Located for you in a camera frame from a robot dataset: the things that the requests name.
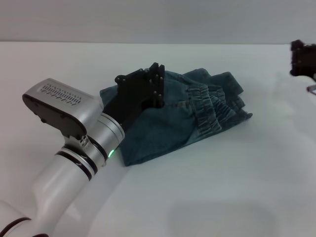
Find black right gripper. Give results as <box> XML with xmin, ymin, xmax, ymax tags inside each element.
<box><xmin>289</xmin><ymin>39</ymin><xmax>316</xmax><ymax>80</ymax></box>

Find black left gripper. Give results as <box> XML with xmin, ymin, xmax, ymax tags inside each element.
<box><xmin>103</xmin><ymin>62</ymin><xmax>166</xmax><ymax>132</ymax></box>

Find blue denim shorts with cartoon print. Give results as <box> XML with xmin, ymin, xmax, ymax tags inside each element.
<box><xmin>99</xmin><ymin>68</ymin><xmax>253</xmax><ymax>167</ymax></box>

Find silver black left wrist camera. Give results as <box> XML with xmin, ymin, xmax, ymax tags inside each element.
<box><xmin>21</xmin><ymin>78</ymin><xmax>105</xmax><ymax>139</ymax></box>

